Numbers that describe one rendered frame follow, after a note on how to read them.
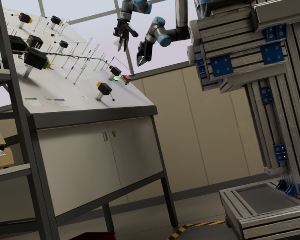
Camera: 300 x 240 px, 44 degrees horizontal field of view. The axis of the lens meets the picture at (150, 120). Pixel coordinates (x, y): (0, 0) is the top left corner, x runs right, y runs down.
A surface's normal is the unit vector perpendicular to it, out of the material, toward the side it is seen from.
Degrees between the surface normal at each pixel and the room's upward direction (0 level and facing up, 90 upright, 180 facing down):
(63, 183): 90
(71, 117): 90
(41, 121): 90
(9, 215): 90
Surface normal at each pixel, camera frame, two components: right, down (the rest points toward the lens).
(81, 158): 0.85, -0.22
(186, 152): -0.07, -0.03
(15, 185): -0.47, 0.07
